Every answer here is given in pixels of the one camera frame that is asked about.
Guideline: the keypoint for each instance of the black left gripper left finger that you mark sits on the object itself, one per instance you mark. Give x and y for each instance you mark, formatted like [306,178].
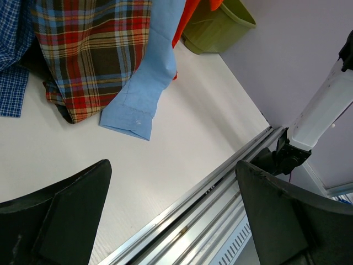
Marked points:
[56,224]

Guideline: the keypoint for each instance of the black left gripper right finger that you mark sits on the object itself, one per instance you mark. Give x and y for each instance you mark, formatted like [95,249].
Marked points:
[291,225]

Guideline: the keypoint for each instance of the light blue shirt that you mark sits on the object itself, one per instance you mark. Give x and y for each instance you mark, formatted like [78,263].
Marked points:
[131,112]

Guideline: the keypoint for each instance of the red brown plaid shirt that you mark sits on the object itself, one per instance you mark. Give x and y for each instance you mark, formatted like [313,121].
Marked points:
[92,48]

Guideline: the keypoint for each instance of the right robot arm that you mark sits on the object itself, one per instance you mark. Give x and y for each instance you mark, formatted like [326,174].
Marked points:
[295,144]

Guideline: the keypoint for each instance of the blue checked shirt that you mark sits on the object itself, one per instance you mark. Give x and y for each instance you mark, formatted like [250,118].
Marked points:
[17,34]

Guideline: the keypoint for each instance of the orange t-shirt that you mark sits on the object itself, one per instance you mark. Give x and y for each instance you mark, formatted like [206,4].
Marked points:
[189,10]

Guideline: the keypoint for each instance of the green plastic basket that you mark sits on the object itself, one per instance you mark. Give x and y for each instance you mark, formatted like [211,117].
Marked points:
[215,31]

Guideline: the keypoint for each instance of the aluminium rail base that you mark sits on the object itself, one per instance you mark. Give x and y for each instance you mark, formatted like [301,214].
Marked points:
[180,232]

